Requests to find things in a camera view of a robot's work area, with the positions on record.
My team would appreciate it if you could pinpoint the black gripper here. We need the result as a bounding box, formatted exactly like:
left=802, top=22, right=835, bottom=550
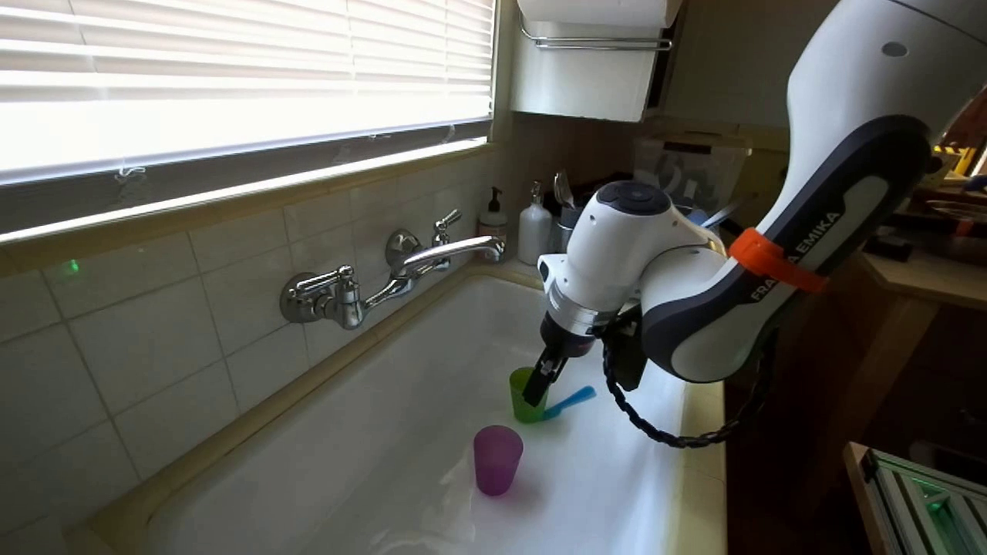
left=518, top=311, right=598, bottom=410

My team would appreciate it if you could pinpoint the purple plastic cup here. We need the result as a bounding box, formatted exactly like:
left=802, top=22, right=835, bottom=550
left=472, top=422, right=528, bottom=500

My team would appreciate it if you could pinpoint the green plastic cup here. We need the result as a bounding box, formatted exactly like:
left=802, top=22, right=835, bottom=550
left=506, top=364, right=554, bottom=426

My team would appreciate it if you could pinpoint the blue plastic spoon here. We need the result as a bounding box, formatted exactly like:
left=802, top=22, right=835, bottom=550
left=539, top=382, right=598, bottom=422

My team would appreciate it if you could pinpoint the white soap dispenser bottle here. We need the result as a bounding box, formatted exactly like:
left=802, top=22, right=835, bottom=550
left=516, top=182, right=565, bottom=270

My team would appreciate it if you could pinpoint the white sink basin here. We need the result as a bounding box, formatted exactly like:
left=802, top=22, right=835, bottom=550
left=152, top=271, right=695, bottom=555

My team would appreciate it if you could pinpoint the grey metal sink caddy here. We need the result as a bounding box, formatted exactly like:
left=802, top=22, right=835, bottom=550
left=554, top=194, right=741, bottom=255

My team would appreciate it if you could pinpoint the beige printed box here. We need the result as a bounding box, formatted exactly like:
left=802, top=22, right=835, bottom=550
left=630, top=135, right=752, bottom=211

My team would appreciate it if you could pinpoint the white paper towel holder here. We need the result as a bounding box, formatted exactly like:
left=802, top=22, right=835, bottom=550
left=509, top=0, right=688, bottom=128

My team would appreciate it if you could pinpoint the wooden side table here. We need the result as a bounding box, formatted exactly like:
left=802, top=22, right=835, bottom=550
left=862, top=244, right=987, bottom=415

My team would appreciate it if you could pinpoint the white window blind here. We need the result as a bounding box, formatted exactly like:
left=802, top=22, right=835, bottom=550
left=0, top=0, right=499, bottom=187

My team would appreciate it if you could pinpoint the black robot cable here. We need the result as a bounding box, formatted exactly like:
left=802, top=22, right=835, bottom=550
left=598, top=305, right=773, bottom=451

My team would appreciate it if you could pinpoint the chrome wall faucet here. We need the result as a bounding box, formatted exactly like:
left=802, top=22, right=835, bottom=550
left=278, top=207, right=509, bottom=333

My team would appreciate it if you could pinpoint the white metal frame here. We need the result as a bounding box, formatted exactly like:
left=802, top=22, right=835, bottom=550
left=842, top=440, right=987, bottom=555

